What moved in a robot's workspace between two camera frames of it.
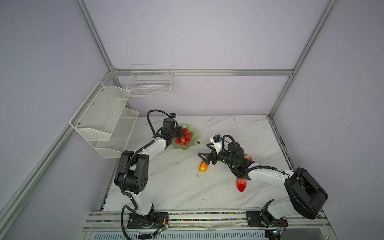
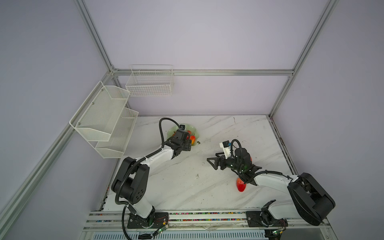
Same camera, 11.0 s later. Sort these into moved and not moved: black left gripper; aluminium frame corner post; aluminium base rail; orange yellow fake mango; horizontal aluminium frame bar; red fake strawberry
Moved: orange yellow fake mango; black left gripper
Not moved: horizontal aluminium frame bar; aluminium frame corner post; aluminium base rail; red fake strawberry
